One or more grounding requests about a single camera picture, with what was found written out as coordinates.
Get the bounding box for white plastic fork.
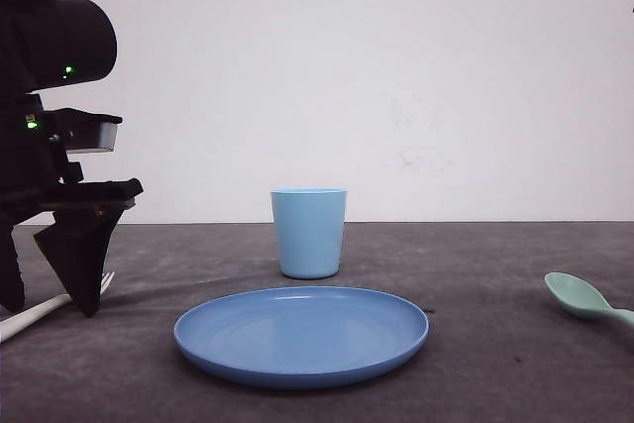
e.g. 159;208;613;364
0;271;116;345

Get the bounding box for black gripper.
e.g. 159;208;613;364
0;94;143;317

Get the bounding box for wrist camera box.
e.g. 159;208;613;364
45;108;123;154

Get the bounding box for mint green plastic spoon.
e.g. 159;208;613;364
544;271;633;327

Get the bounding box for blue plastic plate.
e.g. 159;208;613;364
173;286;430;389

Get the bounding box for light blue plastic cup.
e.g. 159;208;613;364
270;188;347;279

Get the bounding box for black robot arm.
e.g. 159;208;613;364
1;0;143;316

